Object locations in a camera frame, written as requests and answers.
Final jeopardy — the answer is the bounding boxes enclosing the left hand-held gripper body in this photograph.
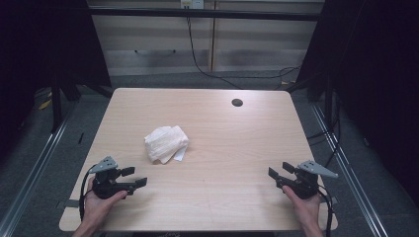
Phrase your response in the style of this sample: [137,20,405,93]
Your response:
[88,155,136,200]

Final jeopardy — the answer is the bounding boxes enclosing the dark curtain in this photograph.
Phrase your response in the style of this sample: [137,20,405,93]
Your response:
[295,0,419,205]
[0,0,112,159]

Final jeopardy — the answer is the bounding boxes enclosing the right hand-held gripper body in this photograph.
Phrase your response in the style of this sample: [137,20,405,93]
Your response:
[276,160,339,200]

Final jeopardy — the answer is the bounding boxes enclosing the dark cabinet handle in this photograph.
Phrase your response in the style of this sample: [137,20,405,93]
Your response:
[133,48,177,55]

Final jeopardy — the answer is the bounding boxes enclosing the black stand post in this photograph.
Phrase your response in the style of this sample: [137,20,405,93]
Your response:
[48,75,63,134]

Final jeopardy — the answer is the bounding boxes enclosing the black wall cable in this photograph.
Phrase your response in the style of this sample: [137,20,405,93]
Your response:
[186,8,301,91]

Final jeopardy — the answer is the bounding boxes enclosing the person's left hand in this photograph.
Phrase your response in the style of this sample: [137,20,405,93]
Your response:
[83,177,128,228]

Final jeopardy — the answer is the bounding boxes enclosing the black horizontal frame bar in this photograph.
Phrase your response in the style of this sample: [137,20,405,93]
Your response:
[87,8,325,22]

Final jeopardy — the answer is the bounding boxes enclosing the white towel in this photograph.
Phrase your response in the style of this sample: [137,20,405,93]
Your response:
[143,124,191,165]

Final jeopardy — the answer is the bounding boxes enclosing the black floor cables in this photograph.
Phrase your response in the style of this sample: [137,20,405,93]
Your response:
[305,92,342,169]

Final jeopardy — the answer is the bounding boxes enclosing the white wall socket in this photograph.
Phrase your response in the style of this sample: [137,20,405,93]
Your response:
[180,0,206,10]

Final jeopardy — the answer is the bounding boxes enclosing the person's right hand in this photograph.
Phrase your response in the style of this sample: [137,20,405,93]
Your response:
[282,185,325,230]

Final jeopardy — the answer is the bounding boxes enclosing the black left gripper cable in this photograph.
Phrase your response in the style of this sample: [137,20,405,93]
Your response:
[78,166,97,222]

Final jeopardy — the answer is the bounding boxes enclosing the metal floor rail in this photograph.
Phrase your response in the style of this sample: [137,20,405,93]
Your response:
[0,108,77,237]
[310,104,389,237]

